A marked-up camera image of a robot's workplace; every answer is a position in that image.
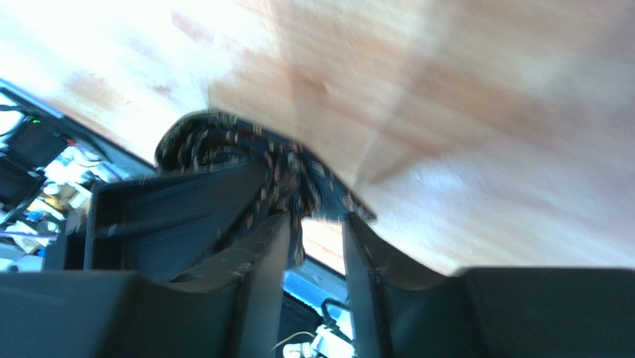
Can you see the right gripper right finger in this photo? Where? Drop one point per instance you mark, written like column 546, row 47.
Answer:
column 401, row 308

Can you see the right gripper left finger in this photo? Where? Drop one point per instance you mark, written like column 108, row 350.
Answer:
column 227, row 307

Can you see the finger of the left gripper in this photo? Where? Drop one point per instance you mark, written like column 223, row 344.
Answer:
column 160, row 226

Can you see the black gold key pattern tie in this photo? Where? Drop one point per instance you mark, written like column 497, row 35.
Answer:
column 295, row 180

